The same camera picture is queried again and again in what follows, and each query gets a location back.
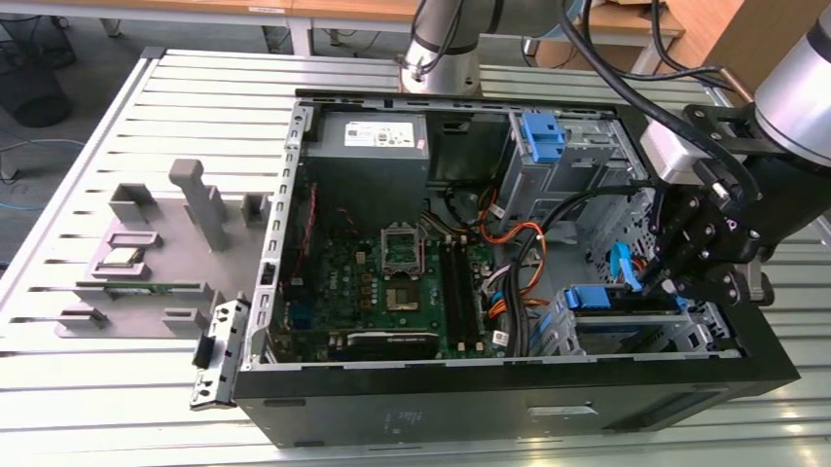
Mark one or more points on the silver CPU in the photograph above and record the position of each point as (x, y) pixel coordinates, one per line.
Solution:
(124, 258)

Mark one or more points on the black wrist mount bracket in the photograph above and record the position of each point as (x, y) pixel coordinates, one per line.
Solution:
(720, 119)

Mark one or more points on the green motherboard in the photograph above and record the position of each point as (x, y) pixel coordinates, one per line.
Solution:
(351, 272)

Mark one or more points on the black graphics card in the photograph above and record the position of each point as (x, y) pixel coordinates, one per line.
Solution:
(389, 343)

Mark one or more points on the grey parts rack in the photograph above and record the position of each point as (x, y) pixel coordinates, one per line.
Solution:
(168, 272)

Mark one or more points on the black round bin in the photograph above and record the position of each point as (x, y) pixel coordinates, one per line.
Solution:
(38, 102)

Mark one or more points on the blue plastic drive carrier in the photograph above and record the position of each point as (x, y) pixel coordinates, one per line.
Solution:
(541, 141)

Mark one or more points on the metal drive cage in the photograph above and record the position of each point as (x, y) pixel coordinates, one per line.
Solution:
(587, 146)

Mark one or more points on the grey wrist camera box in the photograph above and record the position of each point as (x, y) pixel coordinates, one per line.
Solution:
(671, 151)

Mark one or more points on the wooden cabinet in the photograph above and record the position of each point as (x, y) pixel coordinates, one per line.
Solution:
(740, 39)

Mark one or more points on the hard disk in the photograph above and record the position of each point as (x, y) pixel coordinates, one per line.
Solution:
(587, 298)

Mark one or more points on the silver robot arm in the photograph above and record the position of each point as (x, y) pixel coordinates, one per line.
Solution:
(448, 63)

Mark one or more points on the black RAM slot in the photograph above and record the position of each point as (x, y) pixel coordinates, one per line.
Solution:
(449, 292)

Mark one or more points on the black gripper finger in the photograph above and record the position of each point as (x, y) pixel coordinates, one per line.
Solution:
(707, 282)
(681, 228)

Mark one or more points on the CPU socket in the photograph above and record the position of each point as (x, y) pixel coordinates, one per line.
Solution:
(403, 297)

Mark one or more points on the metal disk bay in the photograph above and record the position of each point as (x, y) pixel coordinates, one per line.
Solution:
(623, 318)

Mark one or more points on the black PC case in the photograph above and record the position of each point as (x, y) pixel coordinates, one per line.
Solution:
(453, 413)

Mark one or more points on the silver case rear bracket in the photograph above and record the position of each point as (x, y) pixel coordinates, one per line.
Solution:
(224, 350)

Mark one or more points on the black mesh basket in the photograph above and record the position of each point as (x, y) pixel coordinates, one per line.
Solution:
(38, 46)

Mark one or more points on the grey power supply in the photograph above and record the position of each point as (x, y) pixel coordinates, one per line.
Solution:
(363, 185)

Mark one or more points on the green RAM stick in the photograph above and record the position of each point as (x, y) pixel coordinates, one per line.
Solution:
(129, 291)

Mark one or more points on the wooden top desk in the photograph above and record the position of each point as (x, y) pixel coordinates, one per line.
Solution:
(337, 7)
(616, 44)

